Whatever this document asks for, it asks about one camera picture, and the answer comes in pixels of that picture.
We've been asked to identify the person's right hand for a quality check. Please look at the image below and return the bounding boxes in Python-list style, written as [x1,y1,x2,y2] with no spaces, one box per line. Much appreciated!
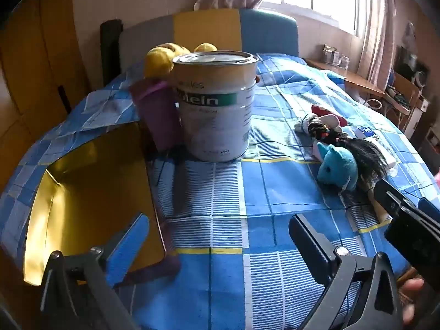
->
[398,278,428,325]

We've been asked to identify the white tin can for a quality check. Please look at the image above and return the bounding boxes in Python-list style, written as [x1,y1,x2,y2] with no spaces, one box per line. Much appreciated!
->
[172,51,259,162]

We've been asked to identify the yellow plush toy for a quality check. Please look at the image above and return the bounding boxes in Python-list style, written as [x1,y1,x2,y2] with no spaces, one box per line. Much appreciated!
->
[144,42,218,79]

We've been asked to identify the clear plastic bag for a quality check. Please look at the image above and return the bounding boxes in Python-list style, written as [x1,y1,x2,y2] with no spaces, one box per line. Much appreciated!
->
[381,151,401,177]

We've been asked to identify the blue plaid bedsheet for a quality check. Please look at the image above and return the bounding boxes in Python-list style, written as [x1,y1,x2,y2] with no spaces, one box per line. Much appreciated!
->
[0,53,440,330]

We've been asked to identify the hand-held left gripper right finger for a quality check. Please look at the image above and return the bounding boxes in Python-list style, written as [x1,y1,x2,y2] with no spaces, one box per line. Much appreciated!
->
[289,214,404,330]

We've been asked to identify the wooden wardrobe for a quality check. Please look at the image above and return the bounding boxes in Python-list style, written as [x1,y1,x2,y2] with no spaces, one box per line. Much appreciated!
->
[0,0,90,166]

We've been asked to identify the purple plastic cup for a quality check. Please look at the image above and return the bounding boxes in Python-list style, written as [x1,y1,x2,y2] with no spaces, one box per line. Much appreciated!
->
[129,77,184,152]

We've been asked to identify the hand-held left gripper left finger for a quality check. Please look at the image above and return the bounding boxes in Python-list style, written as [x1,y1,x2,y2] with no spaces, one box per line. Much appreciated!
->
[39,213,152,330]

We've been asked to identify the grey yellow blue headboard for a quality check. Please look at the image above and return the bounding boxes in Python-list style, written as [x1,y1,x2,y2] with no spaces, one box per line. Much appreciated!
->
[119,9,299,73]

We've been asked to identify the glass jars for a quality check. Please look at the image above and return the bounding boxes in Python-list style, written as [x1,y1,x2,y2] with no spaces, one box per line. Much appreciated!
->
[322,44,349,69]

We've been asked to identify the purple box with gold lining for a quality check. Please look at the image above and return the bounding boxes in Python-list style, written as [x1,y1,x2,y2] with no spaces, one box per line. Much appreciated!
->
[22,122,181,287]

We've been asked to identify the red and white sock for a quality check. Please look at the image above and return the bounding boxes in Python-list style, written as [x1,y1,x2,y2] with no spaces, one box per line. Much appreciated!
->
[311,105,348,128]

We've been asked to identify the black-haired doll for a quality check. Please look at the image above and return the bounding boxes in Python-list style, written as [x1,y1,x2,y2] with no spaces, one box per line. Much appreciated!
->
[330,137,399,222]

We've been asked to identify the wooden chair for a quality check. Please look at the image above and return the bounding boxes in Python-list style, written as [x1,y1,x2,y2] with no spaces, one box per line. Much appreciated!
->
[385,72,430,134]

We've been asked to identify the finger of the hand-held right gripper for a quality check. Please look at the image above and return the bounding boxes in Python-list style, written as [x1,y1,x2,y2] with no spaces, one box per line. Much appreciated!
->
[373,178,418,221]
[417,197,440,229]

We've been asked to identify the braided hair tie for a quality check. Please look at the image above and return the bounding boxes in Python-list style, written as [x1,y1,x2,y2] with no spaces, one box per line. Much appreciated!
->
[307,117,348,145]

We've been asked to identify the blue plush toy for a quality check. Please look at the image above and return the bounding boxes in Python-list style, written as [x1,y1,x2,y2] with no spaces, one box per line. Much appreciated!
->
[316,142,359,191]

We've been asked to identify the wooden desk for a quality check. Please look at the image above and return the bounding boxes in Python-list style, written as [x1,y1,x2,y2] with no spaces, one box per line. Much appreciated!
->
[306,58,386,97]

